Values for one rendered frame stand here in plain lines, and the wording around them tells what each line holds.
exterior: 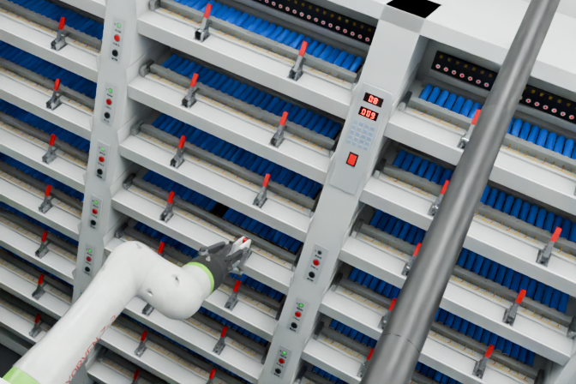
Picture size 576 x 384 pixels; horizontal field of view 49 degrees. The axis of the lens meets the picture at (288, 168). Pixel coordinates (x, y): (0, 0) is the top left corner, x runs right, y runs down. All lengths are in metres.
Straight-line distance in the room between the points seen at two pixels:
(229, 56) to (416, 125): 0.49
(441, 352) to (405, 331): 1.41
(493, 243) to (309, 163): 0.48
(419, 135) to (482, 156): 1.00
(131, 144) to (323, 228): 0.61
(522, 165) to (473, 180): 1.04
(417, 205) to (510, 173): 0.24
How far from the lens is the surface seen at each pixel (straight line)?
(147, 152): 1.85
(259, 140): 1.64
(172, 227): 1.90
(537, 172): 1.51
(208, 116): 1.70
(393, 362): 0.37
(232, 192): 1.75
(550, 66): 1.41
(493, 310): 1.69
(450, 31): 1.41
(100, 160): 1.94
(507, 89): 0.56
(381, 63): 1.46
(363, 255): 1.67
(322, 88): 1.54
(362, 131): 1.51
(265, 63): 1.59
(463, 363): 1.80
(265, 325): 1.93
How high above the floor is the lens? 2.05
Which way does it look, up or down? 29 degrees down
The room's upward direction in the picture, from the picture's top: 17 degrees clockwise
